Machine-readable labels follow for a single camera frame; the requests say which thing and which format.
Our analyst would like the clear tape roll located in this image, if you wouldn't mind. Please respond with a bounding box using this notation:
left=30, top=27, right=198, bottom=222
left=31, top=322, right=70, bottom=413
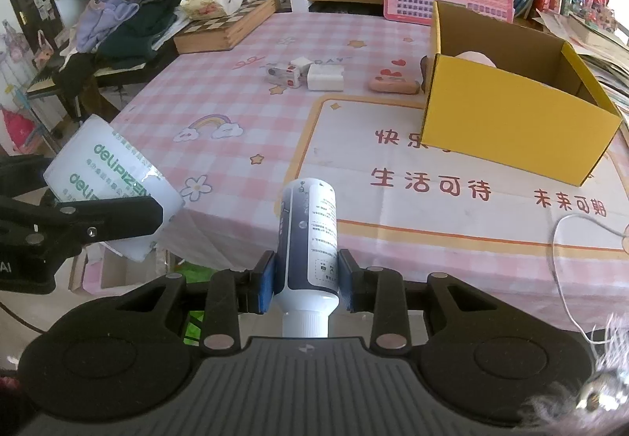
left=44, top=114, right=184, bottom=261

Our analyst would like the pink eraser case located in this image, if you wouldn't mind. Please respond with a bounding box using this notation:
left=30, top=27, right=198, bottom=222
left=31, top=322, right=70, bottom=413
left=369, top=75, right=420, bottom=95

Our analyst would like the white power adapter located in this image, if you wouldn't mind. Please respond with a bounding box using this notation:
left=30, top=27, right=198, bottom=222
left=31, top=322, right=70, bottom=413
left=307, top=64, right=344, bottom=92

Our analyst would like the pink plush pig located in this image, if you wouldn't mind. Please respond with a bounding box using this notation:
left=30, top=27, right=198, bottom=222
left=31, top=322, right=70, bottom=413
left=457, top=51, right=496, bottom=68

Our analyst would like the small white cube charger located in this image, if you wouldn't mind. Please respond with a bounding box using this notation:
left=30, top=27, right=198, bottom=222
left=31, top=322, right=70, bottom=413
left=289, top=56, right=315, bottom=77

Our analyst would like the pink checkered tablecloth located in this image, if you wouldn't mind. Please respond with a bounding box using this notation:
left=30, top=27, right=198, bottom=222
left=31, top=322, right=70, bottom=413
left=113, top=13, right=628, bottom=328

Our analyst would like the pile of clothes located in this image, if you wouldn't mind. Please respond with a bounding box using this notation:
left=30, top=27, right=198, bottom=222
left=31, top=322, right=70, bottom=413
left=52, top=0, right=182, bottom=96

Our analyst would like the yellow cardboard box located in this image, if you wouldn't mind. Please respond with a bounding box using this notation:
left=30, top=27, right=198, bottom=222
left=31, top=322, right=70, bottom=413
left=421, top=0, right=623, bottom=186

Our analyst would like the wooden chess box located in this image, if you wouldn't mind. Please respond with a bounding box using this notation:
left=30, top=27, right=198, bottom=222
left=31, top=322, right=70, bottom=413
left=174, top=0, right=280, bottom=54

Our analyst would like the stack of papers and books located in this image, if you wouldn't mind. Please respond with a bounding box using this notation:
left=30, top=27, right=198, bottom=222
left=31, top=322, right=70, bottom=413
left=534, top=11, right=628, bottom=126

